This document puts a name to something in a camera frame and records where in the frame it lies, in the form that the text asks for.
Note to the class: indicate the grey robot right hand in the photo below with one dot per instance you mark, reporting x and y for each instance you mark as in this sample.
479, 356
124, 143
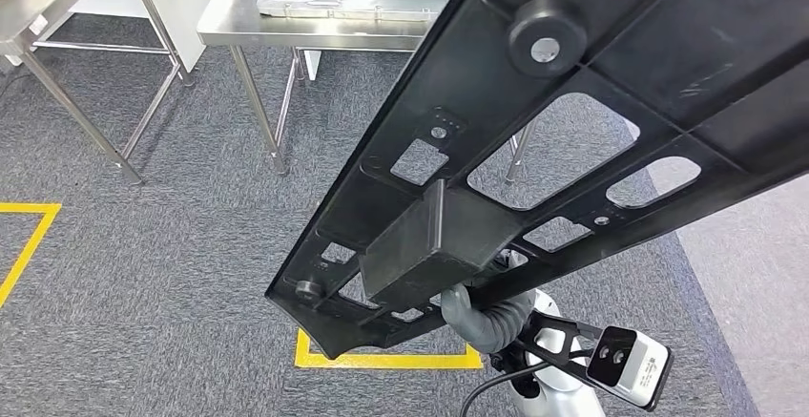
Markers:
458, 310

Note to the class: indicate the black plastic plate bracket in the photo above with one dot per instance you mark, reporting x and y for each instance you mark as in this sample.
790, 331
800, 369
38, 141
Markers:
505, 85

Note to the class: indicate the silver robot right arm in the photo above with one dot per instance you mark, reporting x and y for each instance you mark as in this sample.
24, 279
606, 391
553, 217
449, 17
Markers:
556, 398

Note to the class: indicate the stainless steel workbench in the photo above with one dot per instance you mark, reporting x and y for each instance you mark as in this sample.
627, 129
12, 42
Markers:
253, 22

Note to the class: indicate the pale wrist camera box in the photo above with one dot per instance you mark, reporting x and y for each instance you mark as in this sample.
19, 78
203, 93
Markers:
645, 370

